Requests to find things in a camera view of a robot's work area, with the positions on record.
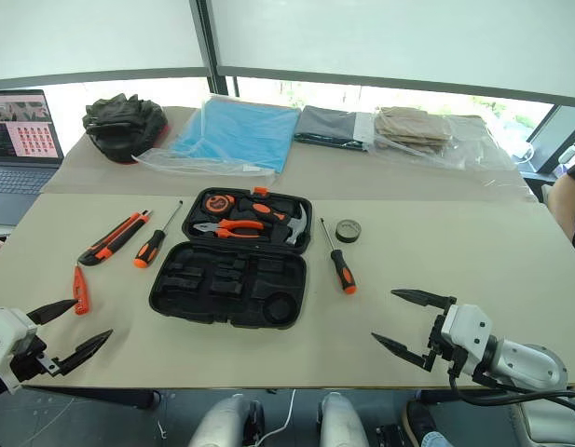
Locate black tool case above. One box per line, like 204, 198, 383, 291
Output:
147, 185, 315, 331

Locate dark window frame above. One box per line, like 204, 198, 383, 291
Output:
0, 0, 575, 111

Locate orange handled pliers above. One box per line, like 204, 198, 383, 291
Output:
192, 217, 266, 239

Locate claw hammer black orange handle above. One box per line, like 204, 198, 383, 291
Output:
229, 196, 312, 247

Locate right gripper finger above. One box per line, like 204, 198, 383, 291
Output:
390, 288, 458, 310
371, 332, 433, 373

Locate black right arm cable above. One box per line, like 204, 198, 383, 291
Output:
448, 370, 575, 407

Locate dark grey cloth in bag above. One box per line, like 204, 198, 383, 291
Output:
294, 104, 379, 153

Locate grey open laptop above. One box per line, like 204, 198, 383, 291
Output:
0, 88, 65, 229

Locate small orange tester pen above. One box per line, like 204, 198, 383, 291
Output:
72, 263, 92, 317

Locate black fabric bag red trim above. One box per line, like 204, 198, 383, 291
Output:
81, 92, 170, 164

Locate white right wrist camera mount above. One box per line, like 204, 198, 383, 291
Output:
440, 304, 495, 363

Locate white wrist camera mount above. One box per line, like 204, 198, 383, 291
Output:
440, 304, 495, 363
0, 306, 39, 395

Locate thin white cable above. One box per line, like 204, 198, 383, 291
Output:
261, 388, 297, 441

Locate black orange tape measure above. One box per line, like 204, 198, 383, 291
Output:
202, 193, 237, 218

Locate silver right robot leg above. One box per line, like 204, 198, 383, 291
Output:
318, 391, 370, 447

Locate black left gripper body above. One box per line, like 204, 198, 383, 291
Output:
8, 335, 65, 383

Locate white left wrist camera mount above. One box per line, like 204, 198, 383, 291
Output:
0, 306, 39, 395

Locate silver left robot leg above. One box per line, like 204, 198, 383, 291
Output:
188, 393, 266, 447

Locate black electrical tape roll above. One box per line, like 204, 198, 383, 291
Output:
335, 218, 363, 244

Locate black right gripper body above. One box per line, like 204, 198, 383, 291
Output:
425, 305, 477, 377

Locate black orange utility knife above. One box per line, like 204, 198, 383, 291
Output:
76, 210, 154, 267

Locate silver robot leg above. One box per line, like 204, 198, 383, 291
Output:
188, 393, 266, 447
318, 391, 370, 447

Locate blue cloth in plastic bag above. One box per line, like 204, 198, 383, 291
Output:
131, 92, 301, 179

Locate beige cloths in plastic bag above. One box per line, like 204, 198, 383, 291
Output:
368, 105, 516, 171

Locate black orange handled screwdriver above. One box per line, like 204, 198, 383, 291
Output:
132, 200, 185, 269
319, 217, 359, 295

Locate person in blue jeans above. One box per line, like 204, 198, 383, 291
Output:
404, 399, 454, 447

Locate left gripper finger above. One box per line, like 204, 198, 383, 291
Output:
25, 298, 80, 326
57, 328, 115, 377

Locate person in black shirt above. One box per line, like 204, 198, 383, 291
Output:
546, 157, 575, 263

